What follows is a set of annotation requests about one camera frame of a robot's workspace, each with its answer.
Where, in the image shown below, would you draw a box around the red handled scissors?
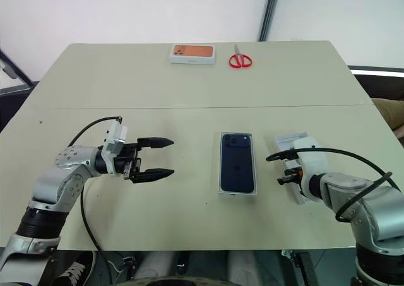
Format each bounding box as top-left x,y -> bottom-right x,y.
229,44 -> 254,69

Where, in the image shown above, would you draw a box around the dark blue smartphone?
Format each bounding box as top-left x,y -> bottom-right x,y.
220,133 -> 255,193

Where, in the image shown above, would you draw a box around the person's khaki trouser leg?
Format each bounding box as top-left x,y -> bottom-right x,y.
371,98 -> 404,138

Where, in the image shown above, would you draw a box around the white box with orange phone print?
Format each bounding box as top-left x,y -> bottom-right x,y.
169,44 -> 217,65

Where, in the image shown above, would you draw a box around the white phone box base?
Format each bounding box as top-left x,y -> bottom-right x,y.
217,131 -> 258,198

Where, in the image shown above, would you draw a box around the black and white sneaker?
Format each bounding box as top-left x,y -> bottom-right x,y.
52,251 -> 96,286

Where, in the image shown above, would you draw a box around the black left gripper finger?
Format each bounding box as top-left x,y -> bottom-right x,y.
131,168 -> 175,185
137,136 -> 174,150

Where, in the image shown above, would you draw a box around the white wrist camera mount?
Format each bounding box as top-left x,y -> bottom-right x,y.
292,137 -> 329,203
101,117 -> 129,175

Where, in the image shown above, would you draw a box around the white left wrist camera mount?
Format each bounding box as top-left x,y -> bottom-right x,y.
101,117 -> 129,175

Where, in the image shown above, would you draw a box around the black metal frame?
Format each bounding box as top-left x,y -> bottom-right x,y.
0,47 -> 34,96

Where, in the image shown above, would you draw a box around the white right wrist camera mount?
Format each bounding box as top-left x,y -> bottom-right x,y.
292,137 -> 329,203

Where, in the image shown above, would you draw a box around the thin white cable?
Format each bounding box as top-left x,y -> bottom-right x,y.
106,259 -> 128,275

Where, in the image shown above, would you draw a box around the dark rounded robot body part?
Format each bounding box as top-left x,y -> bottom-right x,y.
116,275 -> 244,286

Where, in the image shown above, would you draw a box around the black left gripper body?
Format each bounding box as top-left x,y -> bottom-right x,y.
114,142 -> 143,184

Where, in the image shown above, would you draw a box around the dark vertical window frame post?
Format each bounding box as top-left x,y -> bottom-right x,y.
259,0 -> 283,42

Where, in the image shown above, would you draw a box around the black bench with white strip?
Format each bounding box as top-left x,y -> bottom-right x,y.
348,64 -> 404,99

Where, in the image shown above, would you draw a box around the white phone box lid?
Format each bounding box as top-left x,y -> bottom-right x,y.
273,131 -> 316,205

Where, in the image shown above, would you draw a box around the black table leg bracket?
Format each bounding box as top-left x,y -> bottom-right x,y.
282,249 -> 320,286

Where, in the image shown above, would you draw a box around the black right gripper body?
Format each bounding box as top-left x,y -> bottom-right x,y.
276,167 -> 304,186

